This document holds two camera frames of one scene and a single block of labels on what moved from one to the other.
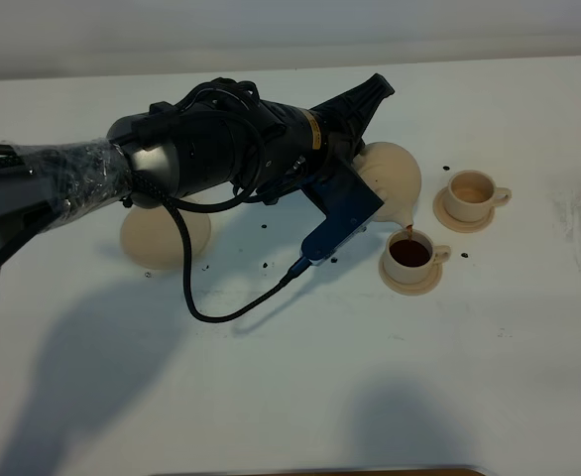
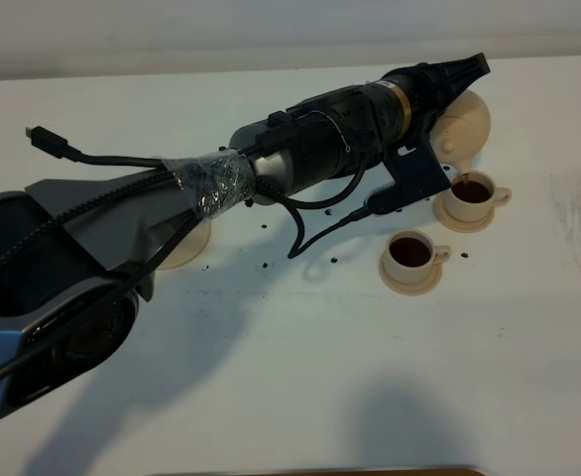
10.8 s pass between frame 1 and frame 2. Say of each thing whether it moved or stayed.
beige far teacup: stayed
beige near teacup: stayed
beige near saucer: stayed
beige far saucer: stayed
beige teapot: moved
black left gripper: moved
